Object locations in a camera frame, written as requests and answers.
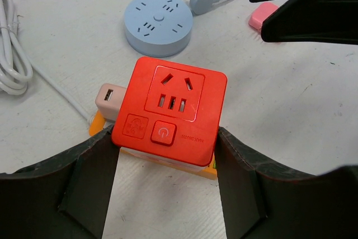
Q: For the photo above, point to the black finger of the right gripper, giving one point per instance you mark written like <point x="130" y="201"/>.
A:
<point x="324" y="21"/>

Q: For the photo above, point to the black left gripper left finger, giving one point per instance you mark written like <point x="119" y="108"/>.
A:
<point x="64" y="196"/>

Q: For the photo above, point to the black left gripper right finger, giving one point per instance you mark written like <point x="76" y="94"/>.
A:
<point x="262" y="198"/>

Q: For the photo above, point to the orange power strip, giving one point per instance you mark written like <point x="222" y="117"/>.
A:
<point x="97" y="123"/>

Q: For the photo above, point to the light blue round socket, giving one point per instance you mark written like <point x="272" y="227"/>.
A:
<point x="158" y="28"/>

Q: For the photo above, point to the red cube socket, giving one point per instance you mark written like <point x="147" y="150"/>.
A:
<point x="171" y="113"/>

